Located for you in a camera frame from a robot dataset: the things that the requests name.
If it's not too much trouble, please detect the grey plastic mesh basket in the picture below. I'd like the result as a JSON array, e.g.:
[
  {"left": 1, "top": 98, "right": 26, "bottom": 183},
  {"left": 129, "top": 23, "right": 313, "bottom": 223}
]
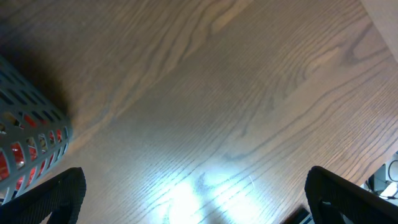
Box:
[{"left": 1, "top": 58, "right": 72, "bottom": 205}]

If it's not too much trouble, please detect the red yellow spaghetti packet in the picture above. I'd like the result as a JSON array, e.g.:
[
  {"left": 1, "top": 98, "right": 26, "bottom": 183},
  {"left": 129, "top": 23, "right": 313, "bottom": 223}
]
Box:
[{"left": 1, "top": 111, "right": 72, "bottom": 201}]

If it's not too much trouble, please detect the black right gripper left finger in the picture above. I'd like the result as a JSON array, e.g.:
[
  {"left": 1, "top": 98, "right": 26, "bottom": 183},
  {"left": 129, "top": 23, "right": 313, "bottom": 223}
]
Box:
[{"left": 1, "top": 167, "right": 86, "bottom": 223}]

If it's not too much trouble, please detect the cardboard panel right side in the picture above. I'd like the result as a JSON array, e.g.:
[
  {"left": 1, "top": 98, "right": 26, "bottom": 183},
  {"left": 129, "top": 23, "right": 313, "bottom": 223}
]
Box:
[{"left": 361, "top": 0, "right": 398, "bottom": 60}]

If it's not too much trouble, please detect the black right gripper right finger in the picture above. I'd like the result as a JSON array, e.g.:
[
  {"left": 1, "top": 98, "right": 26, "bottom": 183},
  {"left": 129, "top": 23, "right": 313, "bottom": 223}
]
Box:
[{"left": 305, "top": 166, "right": 397, "bottom": 223}]

